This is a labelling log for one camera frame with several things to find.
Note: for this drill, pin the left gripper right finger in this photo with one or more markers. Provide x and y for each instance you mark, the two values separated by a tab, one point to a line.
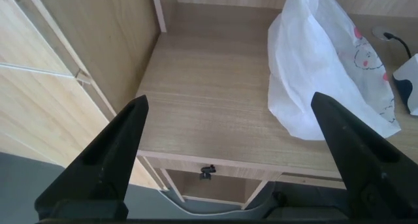
359	165

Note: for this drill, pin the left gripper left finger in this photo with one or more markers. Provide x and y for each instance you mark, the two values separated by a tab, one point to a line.
107	171

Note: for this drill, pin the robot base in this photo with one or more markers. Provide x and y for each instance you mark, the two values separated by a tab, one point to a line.
209	207

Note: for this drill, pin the white barcode scanner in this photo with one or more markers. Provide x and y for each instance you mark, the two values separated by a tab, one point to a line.
408	83

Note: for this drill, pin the white plastic shopping bag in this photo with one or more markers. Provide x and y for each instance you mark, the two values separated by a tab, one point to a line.
313	64

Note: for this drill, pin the small black clip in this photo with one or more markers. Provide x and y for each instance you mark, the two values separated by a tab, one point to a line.
206	171

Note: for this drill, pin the wooden counter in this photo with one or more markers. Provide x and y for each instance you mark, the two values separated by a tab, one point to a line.
209	96

